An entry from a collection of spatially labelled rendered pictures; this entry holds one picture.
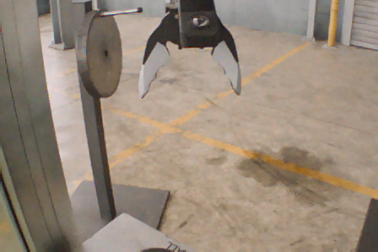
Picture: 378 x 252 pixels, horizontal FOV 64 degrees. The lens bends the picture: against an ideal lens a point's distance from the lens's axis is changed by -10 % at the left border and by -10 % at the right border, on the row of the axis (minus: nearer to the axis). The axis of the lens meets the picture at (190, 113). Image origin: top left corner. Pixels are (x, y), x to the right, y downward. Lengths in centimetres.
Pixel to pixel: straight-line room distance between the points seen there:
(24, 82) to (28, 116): 2
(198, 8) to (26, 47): 25
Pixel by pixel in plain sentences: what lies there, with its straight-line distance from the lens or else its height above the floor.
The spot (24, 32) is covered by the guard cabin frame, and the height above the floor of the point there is 107.
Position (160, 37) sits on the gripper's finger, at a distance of 47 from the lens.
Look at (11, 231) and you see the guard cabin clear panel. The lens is 29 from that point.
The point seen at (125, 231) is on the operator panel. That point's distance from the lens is 30.
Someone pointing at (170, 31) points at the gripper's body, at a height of 102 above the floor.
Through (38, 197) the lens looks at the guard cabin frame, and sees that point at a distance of 26.
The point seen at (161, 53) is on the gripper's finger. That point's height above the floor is 98.
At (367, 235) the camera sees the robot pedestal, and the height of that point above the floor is 75.
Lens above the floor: 110
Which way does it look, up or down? 25 degrees down
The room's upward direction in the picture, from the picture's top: straight up
